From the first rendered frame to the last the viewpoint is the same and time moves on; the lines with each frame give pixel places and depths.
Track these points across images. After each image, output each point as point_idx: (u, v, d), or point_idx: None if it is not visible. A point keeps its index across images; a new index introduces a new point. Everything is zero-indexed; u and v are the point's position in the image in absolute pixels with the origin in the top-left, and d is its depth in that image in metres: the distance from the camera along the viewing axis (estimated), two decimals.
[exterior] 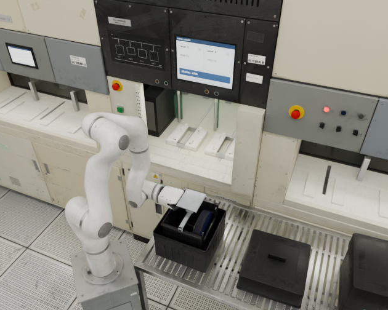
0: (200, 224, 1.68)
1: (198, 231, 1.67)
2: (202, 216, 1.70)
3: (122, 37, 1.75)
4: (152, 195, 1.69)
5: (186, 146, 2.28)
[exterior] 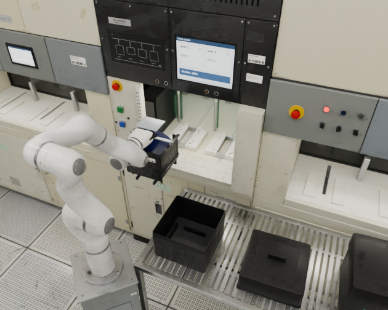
0: (162, 135, 1.91)
1: None
2: (155, 132, 1.91)
3: (122, 37, 1.75)
4: (138, 147, 1.67)
5: (186, 146, 2.28)
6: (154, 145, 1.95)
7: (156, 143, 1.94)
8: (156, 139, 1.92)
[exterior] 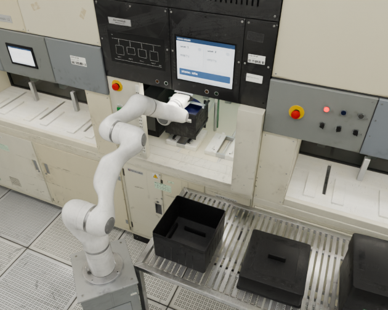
0: (195, 101, 2.26)
1: None
2: None
3: (122, 37, 1.75)
4: (180, 107, 2.02)
5: (186, 146, 2.28)
6: (188, 110, 2.29)
7: (189, 108, 2.28)
8: (189, 104, 2.26)
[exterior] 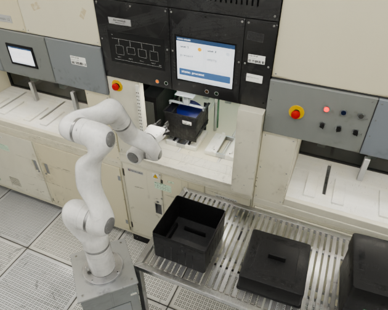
0: (195, 104, 2.27)
1: None
2: (189, 101, 2.27)
3: (122, 37, 1.75)
4: None
5: (186, 146, 2.28)
6: (188, 112, 2.31)
7: (189, 111, 2.29)
8: (190, 107, 2.27)
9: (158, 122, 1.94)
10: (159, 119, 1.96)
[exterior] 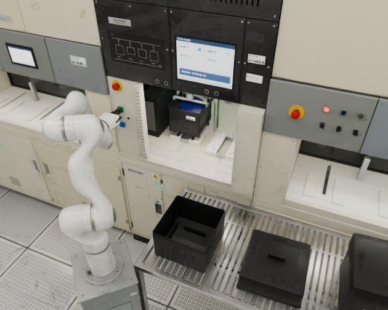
0: (199, 99, 2.31)
1: None
2: (193, 97, 2.31)
3: (122, 37, 1.75)
4: None
5: (189, 141, 2.32)
6: (191, 108, 2.35)
7: (193, 106, 2.33)
8: (193, 103, 2.31)
9: (116, 110, 2.01)
10: (117, 107, 2.03)
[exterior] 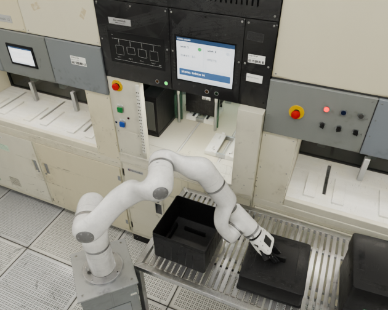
0: None
1: None
2: None
3: (122, 37, 1.75)
4: None
5: (204, 120, 2.51)
6: None
7: None
8: None
9: (271, 258, 1.64)
10: (272, 261, 1.64)
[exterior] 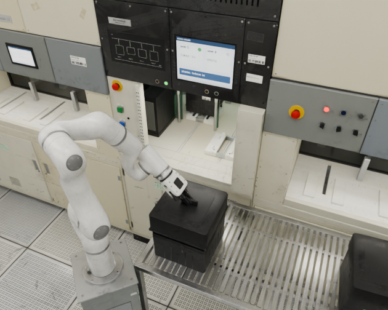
0: None
1: None
2: None
3: (122, 37, 1.75)
4: None
5: (204, 120, 2.51)
6: None
7: None
8: None
9: (184, 200, 1.66)
10: (186, 203, 1.67)
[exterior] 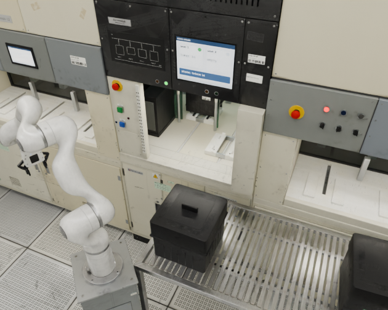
0: None
1: None
2: None
3: (122, 37, 1.75)
4: None
5: (204, 120, 2.51)
6: None
7: None
8: None
9: (27, 168, 1.91)
10: None
